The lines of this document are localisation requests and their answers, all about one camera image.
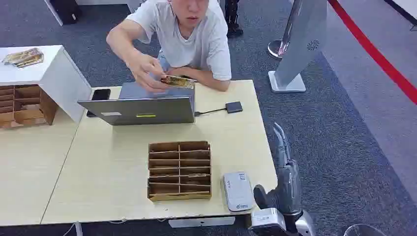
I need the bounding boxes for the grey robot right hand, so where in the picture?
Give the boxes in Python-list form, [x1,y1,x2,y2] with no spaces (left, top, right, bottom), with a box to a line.
[253,122,303,217]

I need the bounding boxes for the person's right hand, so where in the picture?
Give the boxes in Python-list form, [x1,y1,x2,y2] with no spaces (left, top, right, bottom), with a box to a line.
[127,54,171,93]

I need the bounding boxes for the grey laptop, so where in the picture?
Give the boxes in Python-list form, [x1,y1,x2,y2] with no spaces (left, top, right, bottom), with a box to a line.
[77,81,196,126]

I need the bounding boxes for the black smartphone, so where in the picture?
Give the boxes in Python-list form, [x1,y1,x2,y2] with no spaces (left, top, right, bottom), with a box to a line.
[86,88,112,118]

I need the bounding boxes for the white flat device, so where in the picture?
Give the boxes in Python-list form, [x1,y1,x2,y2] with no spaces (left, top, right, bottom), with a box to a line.
[222,172,255,213]

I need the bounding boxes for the person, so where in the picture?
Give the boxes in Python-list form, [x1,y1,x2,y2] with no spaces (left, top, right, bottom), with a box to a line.
[106,0,233,93]

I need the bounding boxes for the white cabinet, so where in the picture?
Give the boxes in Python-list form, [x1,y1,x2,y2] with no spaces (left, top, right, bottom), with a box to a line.
[0,45,93,124]

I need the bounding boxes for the clear plastic dome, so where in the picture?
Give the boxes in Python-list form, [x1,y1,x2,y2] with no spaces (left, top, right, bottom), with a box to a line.
[343,224,388,236]

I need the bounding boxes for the black adapter box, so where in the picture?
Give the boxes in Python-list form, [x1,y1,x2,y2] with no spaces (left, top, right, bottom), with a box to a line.
[225,101,244,114]

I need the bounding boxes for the black bag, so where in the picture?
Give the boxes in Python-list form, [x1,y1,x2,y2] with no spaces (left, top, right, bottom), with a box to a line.
[49,0,82,25]

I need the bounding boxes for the black robot legs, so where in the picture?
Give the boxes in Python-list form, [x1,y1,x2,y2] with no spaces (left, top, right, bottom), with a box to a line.
[225,0,244,38]

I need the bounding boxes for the wooden card box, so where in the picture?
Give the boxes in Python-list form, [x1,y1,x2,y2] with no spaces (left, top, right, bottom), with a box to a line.
[147,141,212,203]

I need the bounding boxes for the stack of printed cards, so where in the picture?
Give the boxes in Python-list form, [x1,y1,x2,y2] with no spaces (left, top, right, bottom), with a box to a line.
[1,47,45,68]

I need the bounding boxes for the wooden compartment box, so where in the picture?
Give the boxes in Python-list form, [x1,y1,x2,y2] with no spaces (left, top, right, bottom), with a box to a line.
[0,85,60,129]

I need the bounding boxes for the chrome stanchion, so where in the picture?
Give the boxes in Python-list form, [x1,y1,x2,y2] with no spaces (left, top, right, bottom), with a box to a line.
[267,0,298,60]

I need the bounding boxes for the grey kiosk stand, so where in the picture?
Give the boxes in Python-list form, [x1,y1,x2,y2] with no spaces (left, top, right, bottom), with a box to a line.
[268,0,328,93]

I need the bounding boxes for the red barrier belt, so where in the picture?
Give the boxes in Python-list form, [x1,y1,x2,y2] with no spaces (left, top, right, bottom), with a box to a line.
[327,0,417,106]

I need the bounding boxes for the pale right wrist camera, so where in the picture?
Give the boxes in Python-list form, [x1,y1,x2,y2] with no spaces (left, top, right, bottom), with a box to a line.
[248,207,289,236]

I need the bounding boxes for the black adapter cable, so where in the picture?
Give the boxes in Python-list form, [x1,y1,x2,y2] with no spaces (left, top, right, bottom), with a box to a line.
[194,107,227,117]

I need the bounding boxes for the white frame leg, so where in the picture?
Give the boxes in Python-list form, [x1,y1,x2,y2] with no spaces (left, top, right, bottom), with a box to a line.
[44,0,64,26]

